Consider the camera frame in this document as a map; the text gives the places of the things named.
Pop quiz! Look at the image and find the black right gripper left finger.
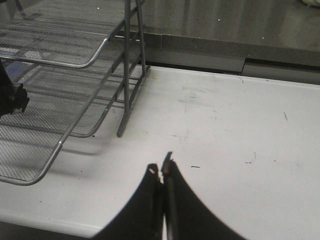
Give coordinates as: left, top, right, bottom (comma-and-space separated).
93, 163, 163, 240

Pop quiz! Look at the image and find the silver metal rack frame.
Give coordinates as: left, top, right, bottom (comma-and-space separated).
108, 0, 150, 138

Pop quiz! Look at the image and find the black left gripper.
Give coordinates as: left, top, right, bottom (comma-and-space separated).
0, 63, 30, 117

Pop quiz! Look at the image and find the silver mesh tray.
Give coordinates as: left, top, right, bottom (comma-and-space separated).
0, 0, 137, 68
0, 61, 119, 186
0, 63, 143, 139

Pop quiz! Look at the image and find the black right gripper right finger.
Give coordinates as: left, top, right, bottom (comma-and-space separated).
161, 151, 244, 240

